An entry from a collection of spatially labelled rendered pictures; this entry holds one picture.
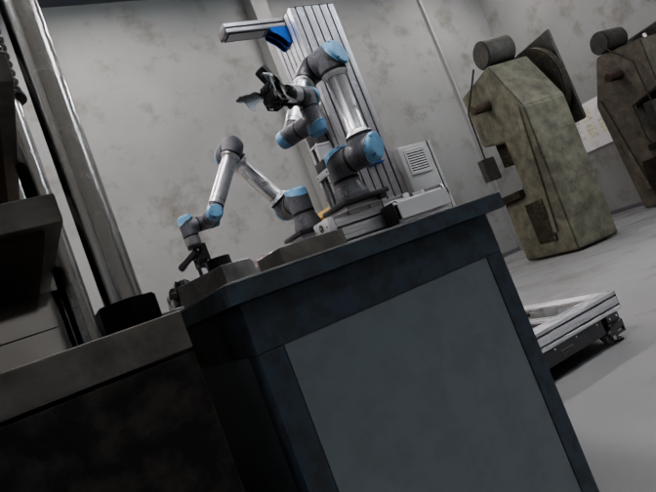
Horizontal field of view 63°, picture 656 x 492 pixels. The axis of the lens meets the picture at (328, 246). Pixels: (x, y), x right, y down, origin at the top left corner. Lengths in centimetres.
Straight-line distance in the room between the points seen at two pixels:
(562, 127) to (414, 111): 425
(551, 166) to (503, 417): 646
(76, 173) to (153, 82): 866
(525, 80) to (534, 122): 68
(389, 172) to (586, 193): 539
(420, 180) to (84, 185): 192
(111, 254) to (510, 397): 83
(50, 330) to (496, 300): 101
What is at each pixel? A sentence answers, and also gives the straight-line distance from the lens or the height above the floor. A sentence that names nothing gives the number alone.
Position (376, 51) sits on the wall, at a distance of 1157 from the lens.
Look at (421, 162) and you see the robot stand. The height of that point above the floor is 113.
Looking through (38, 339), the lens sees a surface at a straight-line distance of 140.
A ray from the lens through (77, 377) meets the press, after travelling 83.
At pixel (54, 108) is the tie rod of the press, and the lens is 98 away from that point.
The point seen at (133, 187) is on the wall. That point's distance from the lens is 880.
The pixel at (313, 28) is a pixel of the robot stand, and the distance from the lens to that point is 277.
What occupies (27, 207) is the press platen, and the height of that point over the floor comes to 102.
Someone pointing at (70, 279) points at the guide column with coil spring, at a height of 95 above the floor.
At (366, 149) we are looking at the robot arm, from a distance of 219.
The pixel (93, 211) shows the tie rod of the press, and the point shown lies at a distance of 92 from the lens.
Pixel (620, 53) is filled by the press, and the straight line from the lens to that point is 1035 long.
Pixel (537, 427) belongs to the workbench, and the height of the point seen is 30.
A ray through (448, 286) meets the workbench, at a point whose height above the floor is 65.
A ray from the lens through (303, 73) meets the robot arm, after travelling 237.
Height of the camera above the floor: 74
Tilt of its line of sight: 4 degrees up
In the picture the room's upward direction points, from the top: 21 degrees counter-clockwise
